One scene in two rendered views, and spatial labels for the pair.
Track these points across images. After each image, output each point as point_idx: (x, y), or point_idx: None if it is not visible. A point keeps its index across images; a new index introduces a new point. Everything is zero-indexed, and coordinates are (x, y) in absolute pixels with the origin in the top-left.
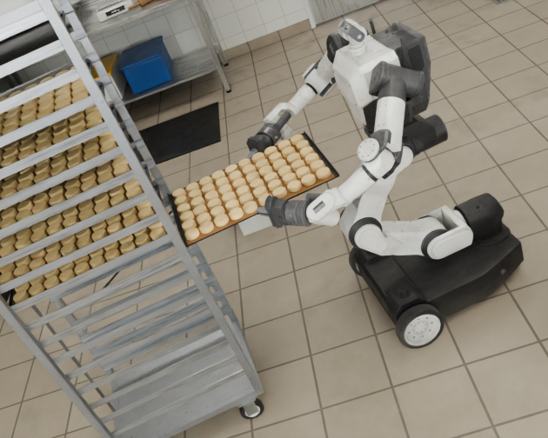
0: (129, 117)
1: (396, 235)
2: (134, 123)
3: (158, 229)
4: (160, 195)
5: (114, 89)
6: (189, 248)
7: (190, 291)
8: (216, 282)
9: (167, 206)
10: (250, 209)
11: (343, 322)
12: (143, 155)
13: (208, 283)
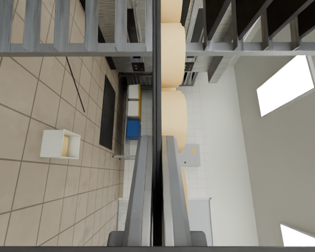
0: (273, 49)
1: None
2: (255, 55)
3: None
4: (184, 16)
5: (311, 49)
6: (67, 39)
7: (4, 13)
8: None
9: (145, 36)
10: (180, 110)
11: None
12: (221, 43)
13: (1, 39)
